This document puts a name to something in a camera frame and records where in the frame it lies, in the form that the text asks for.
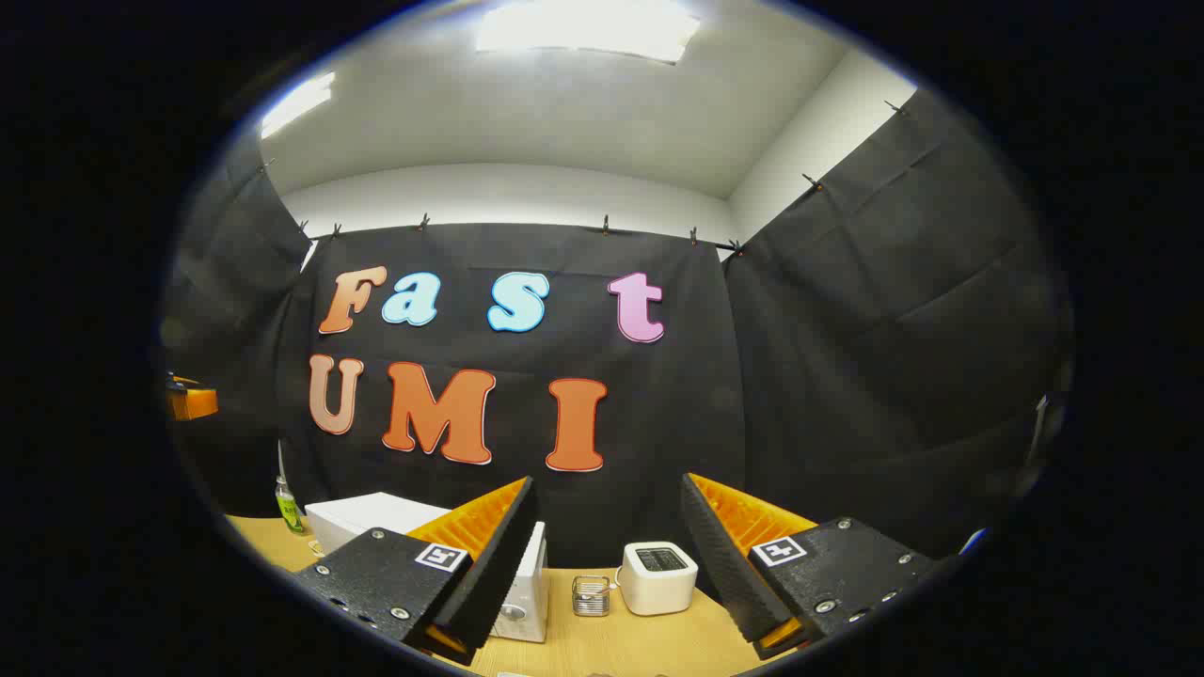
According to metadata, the ceiling light panel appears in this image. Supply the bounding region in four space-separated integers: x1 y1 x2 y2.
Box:
261 72 336 140
475 0 702 65

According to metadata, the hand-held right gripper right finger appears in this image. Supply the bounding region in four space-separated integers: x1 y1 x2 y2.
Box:
679 472 942 661

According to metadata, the green label drink bottle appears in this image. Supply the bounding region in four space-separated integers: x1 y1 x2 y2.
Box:
275 475 308 535

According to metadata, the white microwave oven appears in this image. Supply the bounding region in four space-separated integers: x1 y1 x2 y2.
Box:
306 492 551 645

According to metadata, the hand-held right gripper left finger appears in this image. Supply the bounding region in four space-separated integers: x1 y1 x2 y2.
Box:
287 475 542 667

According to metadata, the white toaster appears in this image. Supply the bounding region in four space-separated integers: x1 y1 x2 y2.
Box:
616 541 699 617

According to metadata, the small metal holder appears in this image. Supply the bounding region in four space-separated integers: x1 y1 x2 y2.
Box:
572 575 612 618

